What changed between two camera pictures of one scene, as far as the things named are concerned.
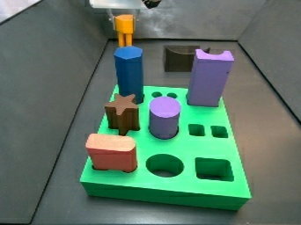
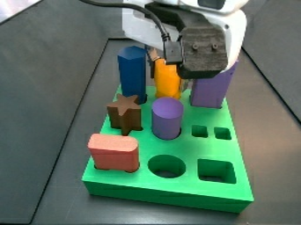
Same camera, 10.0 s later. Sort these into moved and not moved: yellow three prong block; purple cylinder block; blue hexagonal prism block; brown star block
Moved: yellow three prong block
Not moved: brown star block; blue hexagonal prism block; purple cylinder block
